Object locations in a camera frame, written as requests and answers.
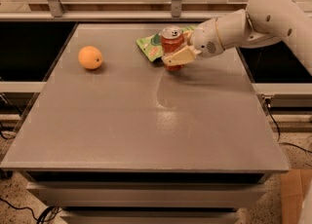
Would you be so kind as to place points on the lower grey cabinet drawer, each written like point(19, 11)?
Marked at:
point(148, 217)

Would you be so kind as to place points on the green rice chip bag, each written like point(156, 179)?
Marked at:
point(151, 46)

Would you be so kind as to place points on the orange fruit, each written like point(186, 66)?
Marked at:
point(90, 57)

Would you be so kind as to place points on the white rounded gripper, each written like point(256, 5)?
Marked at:
point(205, 39)

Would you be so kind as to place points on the red coke can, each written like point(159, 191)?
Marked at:
point(171, 38)

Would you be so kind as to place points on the grey cabinet drawer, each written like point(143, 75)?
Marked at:
point(148, 217)
point(115, 194)

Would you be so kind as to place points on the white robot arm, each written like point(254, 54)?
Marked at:
point(261, 23)

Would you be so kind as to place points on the cardboard box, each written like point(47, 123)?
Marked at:
point(296, 196)

